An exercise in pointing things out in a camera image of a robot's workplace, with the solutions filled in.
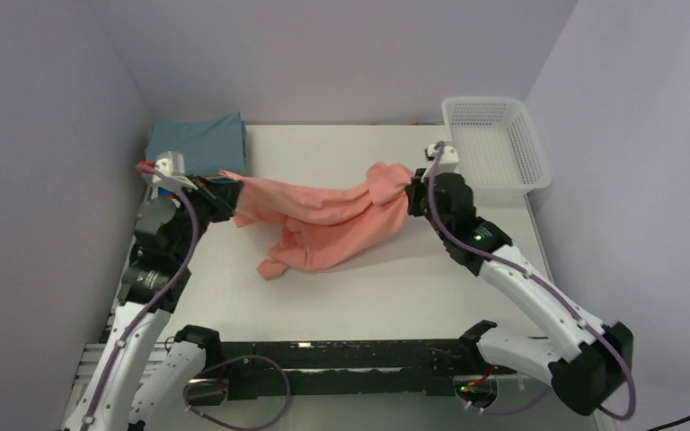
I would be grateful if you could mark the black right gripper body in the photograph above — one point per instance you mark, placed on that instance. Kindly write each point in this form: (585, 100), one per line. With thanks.
(418, 203)

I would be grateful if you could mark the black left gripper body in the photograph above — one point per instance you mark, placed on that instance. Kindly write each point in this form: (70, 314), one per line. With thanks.
(205, 206)

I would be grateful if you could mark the pink t shirt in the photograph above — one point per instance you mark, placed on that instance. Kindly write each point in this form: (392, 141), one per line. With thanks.
(321, 228)

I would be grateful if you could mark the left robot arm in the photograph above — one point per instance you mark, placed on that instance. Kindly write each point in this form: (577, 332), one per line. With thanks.
(119, 396)

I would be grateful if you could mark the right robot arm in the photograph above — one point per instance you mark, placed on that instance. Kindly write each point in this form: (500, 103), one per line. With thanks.
(585, 361)

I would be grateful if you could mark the teal folded t shirt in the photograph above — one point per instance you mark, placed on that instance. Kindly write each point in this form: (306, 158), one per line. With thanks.
(207, 146)

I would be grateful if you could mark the white plastic basket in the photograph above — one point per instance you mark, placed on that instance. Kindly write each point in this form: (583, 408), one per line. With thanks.
(499, 149)

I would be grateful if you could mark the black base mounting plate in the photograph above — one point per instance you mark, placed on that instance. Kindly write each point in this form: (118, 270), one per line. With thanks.
(433, 367)

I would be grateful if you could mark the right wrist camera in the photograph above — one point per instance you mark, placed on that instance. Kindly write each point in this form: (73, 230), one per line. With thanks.
(442, 158)

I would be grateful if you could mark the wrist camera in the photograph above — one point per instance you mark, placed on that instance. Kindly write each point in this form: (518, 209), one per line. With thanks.
(168, 172)
(442, 158)

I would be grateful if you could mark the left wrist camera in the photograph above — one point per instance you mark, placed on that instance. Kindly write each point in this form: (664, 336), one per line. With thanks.
(168, 172)

